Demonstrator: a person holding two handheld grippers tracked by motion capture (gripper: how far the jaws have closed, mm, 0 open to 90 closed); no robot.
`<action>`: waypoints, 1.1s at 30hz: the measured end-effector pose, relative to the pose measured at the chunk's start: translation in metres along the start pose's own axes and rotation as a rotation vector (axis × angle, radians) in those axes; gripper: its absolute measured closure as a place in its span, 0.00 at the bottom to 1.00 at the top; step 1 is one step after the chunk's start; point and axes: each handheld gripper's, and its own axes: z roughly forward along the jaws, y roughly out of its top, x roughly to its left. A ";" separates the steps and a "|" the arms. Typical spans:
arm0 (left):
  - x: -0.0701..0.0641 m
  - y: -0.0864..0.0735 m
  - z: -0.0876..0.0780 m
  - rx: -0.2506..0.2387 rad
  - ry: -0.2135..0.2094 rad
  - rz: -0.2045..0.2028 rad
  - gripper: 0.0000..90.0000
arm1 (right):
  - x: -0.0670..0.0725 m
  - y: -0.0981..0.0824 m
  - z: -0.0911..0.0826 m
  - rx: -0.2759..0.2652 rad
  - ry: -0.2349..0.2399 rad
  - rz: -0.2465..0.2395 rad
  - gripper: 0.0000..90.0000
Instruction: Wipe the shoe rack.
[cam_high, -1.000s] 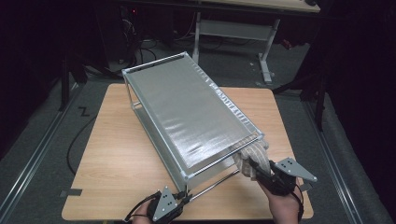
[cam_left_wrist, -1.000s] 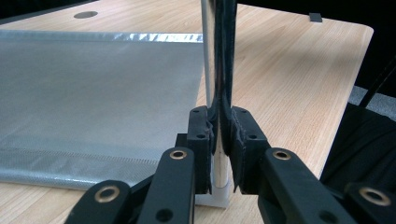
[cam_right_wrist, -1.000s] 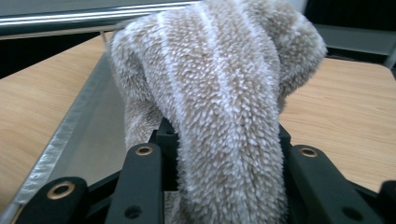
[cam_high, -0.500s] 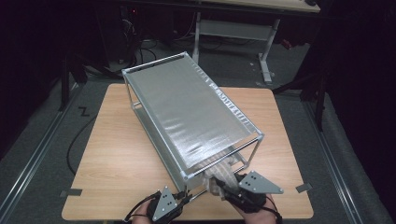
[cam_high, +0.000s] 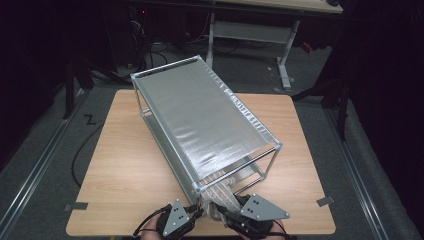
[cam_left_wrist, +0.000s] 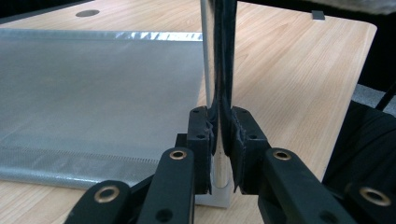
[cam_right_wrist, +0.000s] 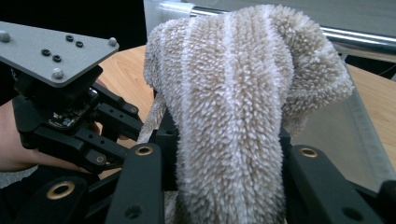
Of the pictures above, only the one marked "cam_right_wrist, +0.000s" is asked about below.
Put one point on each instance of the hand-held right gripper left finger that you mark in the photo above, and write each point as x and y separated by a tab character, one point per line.
169	149

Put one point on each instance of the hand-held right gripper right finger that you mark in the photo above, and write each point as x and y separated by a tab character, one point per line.
285	141

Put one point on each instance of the beige striped fluffy cloth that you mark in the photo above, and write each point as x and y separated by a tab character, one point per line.
233	102

